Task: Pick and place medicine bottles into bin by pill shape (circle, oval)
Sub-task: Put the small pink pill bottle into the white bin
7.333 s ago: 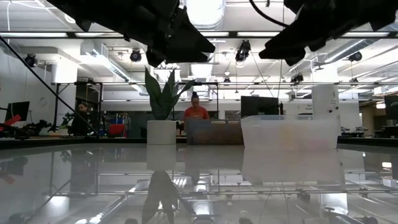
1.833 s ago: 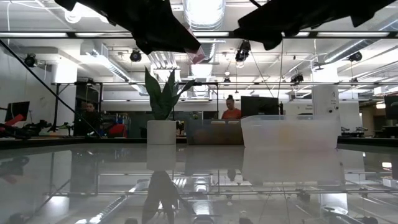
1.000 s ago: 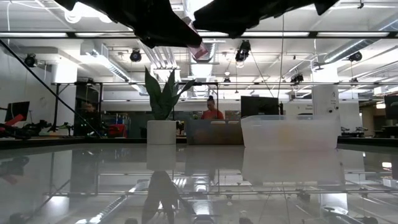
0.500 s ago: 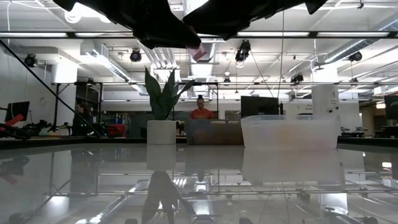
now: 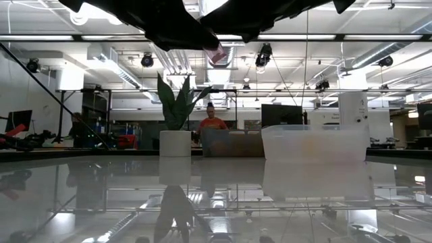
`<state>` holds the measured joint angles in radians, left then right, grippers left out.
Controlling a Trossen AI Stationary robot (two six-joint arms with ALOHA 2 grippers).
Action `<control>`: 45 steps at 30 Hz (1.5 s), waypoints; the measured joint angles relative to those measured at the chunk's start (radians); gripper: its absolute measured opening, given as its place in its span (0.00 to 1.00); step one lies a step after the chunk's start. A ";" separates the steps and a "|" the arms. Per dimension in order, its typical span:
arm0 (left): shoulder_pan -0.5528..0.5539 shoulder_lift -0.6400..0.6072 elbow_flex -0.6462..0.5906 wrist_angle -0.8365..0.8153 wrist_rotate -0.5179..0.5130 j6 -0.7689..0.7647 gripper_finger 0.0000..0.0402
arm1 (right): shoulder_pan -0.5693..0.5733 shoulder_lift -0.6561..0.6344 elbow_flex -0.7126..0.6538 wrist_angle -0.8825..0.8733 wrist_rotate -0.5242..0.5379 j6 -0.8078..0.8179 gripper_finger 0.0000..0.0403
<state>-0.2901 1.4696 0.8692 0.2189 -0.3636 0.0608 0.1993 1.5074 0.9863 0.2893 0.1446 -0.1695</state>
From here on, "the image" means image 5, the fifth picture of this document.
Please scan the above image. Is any black overhead camera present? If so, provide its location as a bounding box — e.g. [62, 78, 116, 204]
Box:
[255, 43, 273, 68]

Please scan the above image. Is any grey plastic bin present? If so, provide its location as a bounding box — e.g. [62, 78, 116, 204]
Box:
[201, 128, 265, 158]

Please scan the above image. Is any black ceiling spotlight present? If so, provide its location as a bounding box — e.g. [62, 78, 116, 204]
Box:
[140, 53, 155, 68]
[26, 59, 41, 74]
[377, 55, 394, 68]

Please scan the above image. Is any black shelf rack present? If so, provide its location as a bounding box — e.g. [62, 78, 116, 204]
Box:
[55, 88, 112, 149]

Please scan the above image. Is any pink medicine bottle white cap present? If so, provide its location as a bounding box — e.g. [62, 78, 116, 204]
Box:
[204, 43, 227, 67]

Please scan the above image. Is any black monitor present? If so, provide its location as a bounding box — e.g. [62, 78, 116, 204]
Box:
[261, 103, 304, 128]
[5, 109, 34, 133]
[416, 103, 432, 131]

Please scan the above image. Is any white pillar with cameras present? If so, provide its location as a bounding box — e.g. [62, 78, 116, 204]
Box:
[338, 72, 369, 136]

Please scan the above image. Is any black robot with red part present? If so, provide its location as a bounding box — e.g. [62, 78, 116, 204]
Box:
[0, 123, 57, 151]

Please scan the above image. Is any clear plastic bin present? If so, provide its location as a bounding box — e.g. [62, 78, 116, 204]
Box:
[261, 124, 371, 162]

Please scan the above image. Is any person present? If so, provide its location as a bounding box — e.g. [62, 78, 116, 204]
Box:
[194, 102, 230, 136]

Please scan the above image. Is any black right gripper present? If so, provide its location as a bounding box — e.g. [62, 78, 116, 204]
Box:
[200, 0, 355, 43]

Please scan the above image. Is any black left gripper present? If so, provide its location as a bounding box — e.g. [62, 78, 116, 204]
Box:
[59, 0, 220, 51]

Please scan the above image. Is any snake plant in white pot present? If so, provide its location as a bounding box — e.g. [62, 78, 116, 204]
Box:
[157, 72, 213, 158]

